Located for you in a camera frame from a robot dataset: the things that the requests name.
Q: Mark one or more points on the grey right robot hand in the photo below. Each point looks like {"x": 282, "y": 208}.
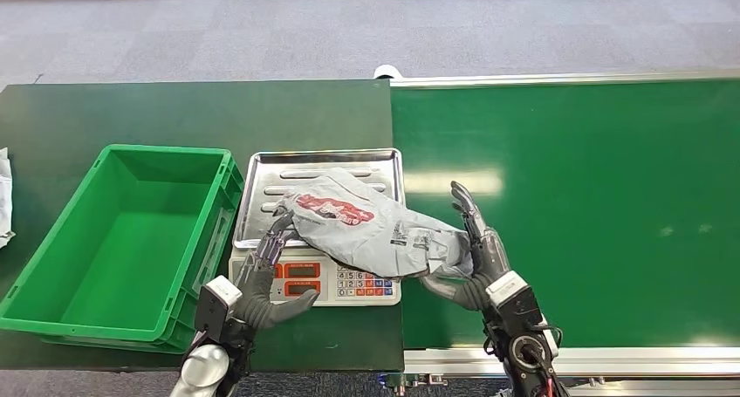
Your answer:
{"x": 488, "y": 255}

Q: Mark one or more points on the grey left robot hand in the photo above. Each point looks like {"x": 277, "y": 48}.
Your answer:
{"x": 257, "y": 299}

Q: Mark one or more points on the grey plastic mailer package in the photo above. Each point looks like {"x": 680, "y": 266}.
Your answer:
{"x": 370, "y": 232}

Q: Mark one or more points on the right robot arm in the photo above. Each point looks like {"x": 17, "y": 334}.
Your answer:
{"x": 526, "y": 354}

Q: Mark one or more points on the green conveyor belt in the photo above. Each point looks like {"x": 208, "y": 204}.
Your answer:
{"x": 578, "y": 209}

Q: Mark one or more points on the white electronic scale body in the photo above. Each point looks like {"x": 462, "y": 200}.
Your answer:
{"x": 324, "y": 287}

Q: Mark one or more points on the steel weighing tray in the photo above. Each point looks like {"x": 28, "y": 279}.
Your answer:
{"x": 272, "y": 172}

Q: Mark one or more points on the green plastic crate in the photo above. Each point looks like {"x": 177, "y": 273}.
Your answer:
{"x": 115, "y": 250}

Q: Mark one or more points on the white plastic bag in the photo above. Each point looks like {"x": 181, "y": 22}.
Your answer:
{"x": 4, "y": 203}

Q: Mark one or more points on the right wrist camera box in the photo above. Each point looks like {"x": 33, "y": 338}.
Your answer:
{"x": 509, "y": 287}

